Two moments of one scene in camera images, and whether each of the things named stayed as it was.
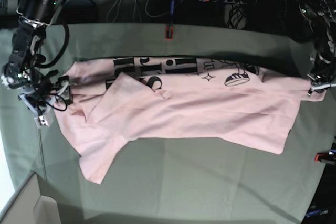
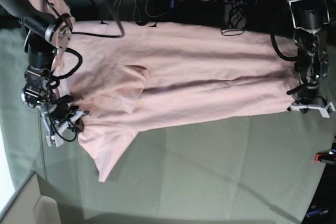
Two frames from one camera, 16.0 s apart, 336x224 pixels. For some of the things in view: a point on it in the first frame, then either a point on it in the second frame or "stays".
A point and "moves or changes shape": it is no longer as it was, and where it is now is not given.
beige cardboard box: [30, 207] stays
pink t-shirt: [108, 102] moves or changes shape
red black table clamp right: [327, 157] stays
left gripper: [49, 92] -> [57, 115]
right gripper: [321, 82] -> [305, 97]
